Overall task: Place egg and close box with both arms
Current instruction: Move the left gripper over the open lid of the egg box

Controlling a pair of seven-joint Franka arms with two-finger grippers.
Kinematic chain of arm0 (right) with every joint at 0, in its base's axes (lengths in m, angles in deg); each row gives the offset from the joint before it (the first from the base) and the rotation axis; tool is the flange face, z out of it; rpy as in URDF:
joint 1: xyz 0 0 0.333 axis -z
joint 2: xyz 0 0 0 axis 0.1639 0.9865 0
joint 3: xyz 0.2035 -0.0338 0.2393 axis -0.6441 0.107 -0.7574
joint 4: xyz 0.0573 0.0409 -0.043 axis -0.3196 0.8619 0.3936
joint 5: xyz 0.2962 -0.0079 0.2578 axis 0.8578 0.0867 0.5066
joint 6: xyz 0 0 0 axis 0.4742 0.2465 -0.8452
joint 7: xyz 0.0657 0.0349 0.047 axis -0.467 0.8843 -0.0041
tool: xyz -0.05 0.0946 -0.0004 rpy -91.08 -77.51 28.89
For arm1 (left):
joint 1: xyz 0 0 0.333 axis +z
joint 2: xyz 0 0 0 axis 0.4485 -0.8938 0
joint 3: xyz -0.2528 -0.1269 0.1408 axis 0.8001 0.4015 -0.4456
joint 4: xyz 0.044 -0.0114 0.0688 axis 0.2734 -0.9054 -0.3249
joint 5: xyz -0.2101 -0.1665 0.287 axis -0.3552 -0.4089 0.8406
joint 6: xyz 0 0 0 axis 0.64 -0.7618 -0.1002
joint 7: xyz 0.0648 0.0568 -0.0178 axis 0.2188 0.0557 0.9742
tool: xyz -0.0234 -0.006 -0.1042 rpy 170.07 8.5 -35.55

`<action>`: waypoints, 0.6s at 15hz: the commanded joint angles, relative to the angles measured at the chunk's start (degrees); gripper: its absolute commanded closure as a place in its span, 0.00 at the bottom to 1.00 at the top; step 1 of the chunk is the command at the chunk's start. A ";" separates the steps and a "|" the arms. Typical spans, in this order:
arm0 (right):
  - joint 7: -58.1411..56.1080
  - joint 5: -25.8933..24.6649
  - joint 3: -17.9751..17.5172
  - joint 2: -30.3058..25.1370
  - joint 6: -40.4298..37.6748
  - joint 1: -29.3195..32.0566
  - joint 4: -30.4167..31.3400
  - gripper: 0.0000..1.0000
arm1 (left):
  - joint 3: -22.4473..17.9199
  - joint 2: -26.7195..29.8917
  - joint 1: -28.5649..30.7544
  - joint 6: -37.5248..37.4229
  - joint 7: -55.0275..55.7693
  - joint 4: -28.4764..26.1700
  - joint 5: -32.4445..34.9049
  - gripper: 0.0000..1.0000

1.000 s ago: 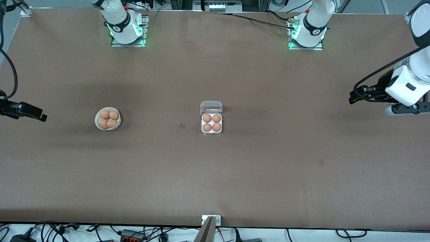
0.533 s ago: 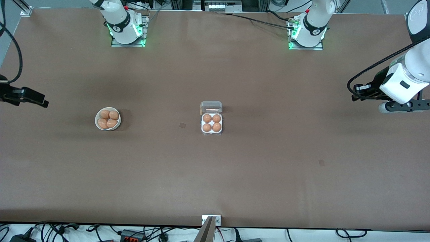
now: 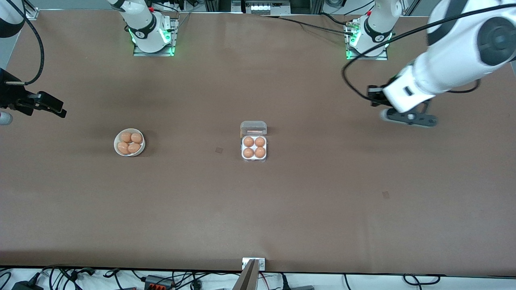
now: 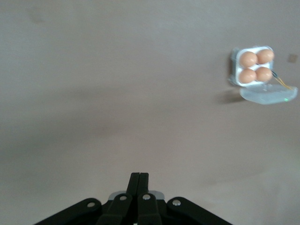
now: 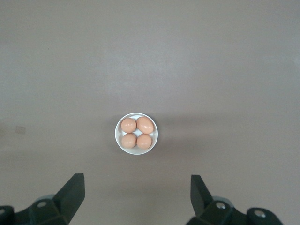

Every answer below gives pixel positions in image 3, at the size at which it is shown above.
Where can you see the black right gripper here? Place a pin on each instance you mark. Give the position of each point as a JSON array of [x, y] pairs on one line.
[[11, 96]]

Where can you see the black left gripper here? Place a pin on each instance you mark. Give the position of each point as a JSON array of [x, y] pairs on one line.
[[375, 96]]

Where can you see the clear plastic egg box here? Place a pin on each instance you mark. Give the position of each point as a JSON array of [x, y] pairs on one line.
[[254, 125]]

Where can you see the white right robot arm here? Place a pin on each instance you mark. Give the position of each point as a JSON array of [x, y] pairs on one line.
[[145, 28]]

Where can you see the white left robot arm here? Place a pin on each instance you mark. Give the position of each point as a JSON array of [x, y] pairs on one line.
[[455, 56]]

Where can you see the grey flat box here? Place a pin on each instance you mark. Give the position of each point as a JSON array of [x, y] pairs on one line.
[[301, 287]]

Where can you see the white bowl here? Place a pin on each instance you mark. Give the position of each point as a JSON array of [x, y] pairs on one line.
[[131, 154]]

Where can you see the grey power strip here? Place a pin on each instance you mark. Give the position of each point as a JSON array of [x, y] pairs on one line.
[[262, 8]]

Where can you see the black power adapter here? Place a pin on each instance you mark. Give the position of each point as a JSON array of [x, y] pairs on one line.
[[26, 286]]

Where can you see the black device orange connectors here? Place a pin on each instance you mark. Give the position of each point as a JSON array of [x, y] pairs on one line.
[[155, 282]]

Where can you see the metal table corner bracket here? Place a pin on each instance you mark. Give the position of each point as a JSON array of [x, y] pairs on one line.
[[32, 14]]

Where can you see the metal table edge bracket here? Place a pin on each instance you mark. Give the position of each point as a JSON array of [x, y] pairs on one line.
[[262, 264]]

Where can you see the brown camera mount pole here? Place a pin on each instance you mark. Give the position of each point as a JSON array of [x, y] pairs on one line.
[[246, 280]]

